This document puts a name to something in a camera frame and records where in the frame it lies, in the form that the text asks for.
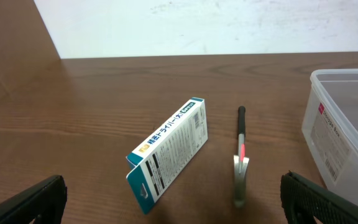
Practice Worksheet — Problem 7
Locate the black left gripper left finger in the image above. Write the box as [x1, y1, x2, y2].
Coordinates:
[0, 175, 68, 224]

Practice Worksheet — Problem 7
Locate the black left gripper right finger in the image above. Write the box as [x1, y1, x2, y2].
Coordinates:
[280, 172, 358, 224]

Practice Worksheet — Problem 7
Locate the small hammer black handle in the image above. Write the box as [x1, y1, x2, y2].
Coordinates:
[234, 106, 249, 208]

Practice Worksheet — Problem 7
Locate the clear plastic storage container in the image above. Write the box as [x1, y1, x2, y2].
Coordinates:
[301, 68, 358, 206]

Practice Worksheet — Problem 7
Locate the white blue screwdriver box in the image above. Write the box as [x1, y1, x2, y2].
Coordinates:
[126, 97, 208, 214]

